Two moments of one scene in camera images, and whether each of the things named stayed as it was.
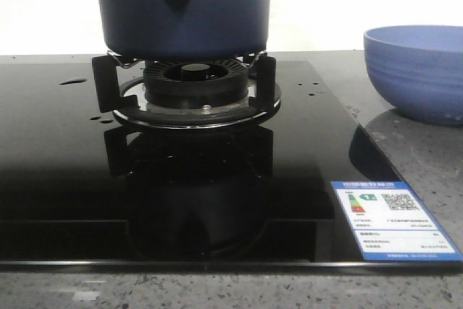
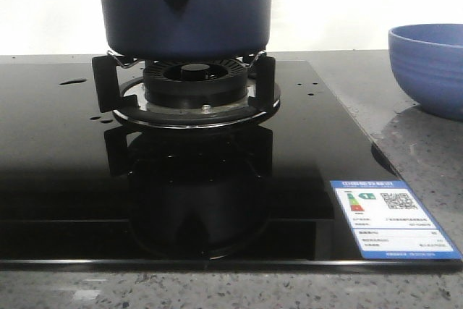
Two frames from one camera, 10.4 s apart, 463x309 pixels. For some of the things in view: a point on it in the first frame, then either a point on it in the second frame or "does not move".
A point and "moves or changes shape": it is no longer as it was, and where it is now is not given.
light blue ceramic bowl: x=418 y=69 moves or changes shape
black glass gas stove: x=81 y=191 does not move
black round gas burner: x=196 y=83 does not move
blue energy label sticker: x=389 y=223 does not move
